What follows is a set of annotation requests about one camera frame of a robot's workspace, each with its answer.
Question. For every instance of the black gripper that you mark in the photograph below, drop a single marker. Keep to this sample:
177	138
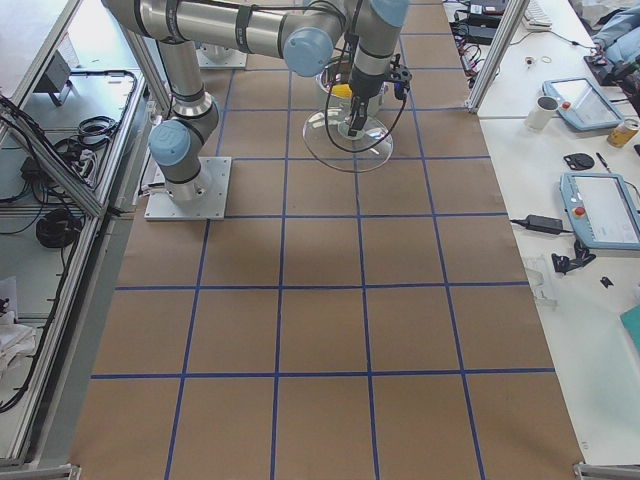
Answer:
362	86

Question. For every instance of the yellow corn cob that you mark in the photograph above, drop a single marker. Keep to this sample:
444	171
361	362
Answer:
341	91

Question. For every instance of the glass pot lid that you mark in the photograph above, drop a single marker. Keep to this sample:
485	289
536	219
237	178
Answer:
325	137

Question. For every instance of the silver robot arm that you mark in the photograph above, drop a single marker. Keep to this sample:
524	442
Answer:
216	53
304	38

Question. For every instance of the white mug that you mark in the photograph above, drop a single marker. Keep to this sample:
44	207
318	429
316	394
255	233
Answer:
543	110

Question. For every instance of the black power adapter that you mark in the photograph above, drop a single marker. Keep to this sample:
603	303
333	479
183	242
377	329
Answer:
544	224

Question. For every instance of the black round disc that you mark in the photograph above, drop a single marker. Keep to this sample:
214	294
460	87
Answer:
579	161

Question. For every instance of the upper teach pendant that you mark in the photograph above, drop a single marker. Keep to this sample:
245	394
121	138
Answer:
583	105

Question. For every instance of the teach pendant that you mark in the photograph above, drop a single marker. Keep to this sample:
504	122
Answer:
583	105
601	210

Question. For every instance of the black pen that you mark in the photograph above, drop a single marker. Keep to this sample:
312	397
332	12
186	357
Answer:
603	162

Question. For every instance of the lower teach pendant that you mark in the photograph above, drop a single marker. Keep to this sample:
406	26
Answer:
601	210

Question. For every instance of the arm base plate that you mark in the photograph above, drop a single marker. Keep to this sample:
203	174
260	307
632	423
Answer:
202	198
237	61

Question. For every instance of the aluminium frame post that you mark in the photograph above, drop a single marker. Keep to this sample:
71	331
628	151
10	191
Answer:
511	19

